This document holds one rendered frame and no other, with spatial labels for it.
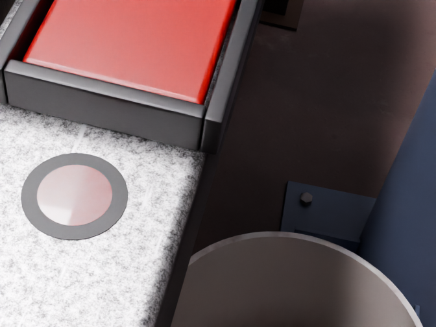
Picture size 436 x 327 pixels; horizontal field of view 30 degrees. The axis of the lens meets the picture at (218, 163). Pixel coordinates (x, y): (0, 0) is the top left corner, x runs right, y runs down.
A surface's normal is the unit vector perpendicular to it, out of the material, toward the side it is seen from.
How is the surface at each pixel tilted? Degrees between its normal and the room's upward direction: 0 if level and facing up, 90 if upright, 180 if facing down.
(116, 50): 0
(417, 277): 90
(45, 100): 90
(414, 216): 90
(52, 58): 0
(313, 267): 87
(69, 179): 0
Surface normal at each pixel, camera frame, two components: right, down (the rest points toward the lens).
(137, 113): -0.22, 0.76
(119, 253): 0.11, -0.61
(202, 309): 0.58, 0.65
